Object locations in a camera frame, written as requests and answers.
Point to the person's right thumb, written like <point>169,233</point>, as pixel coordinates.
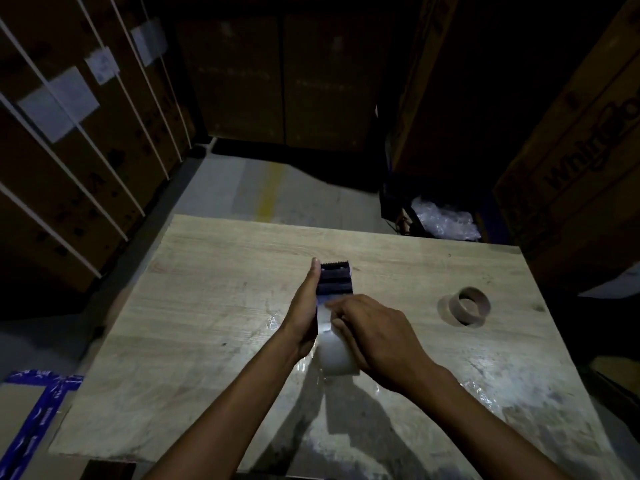
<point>342,330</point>

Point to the tall dark cardboard box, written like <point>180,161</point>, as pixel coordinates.
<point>450,84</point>

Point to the clear bubble wrap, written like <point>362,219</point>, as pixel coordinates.
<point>446,218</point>

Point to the flat cardboard with blue tape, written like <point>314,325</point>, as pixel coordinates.
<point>30,429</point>

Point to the large printed cardboard box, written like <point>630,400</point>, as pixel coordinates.
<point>575,169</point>

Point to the person's left forearm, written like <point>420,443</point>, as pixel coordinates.
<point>225,414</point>

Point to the person's left hand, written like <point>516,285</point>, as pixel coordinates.
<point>301,314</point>

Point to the empty cardboard tape core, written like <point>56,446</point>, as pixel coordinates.
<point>469,305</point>

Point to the person's right forearm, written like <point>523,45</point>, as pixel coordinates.
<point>480,427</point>

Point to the person's left thumb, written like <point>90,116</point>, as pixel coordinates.
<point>315,277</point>

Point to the dark tape dispenser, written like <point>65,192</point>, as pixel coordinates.
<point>334,280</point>

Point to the person's right hand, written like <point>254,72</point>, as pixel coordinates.
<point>382,339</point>

